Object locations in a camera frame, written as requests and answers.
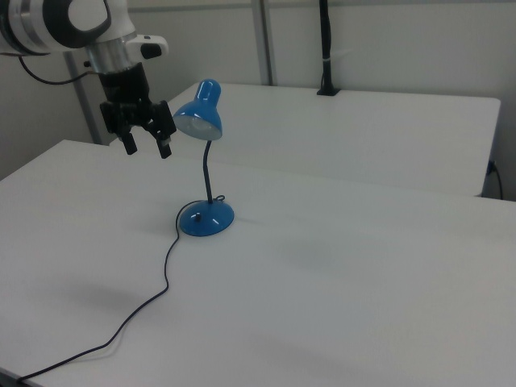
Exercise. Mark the grey metal partition post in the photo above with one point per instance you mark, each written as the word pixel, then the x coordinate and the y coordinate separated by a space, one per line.
pixel 82 105
pixel 266 40

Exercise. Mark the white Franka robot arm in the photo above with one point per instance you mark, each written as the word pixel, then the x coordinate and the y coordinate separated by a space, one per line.
pixel 36 24

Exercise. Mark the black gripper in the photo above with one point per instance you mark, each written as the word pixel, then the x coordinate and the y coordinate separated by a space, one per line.
pixel 125 92

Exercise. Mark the black clamped pole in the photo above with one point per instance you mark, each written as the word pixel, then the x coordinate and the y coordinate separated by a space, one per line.
pixel 326 44

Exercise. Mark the blue gooseneck desk lamp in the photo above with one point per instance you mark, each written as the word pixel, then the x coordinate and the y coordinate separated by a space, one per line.
pixel 201 117

